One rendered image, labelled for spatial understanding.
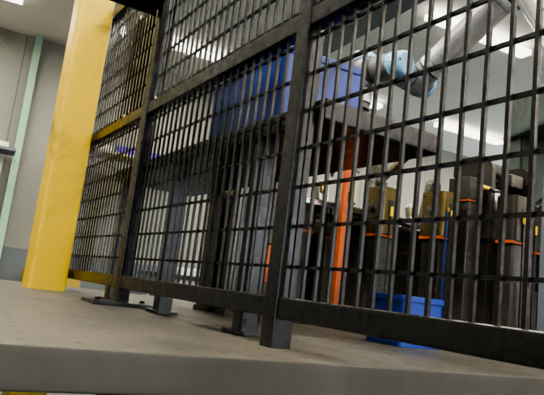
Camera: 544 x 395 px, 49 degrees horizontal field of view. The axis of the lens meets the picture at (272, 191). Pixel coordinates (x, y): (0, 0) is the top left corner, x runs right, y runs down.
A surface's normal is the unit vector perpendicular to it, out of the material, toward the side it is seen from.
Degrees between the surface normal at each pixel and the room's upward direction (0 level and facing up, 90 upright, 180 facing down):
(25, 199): 90
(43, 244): 90
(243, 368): 90
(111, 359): 90
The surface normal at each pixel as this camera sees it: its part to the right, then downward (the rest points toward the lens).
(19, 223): 0.45, -0.10
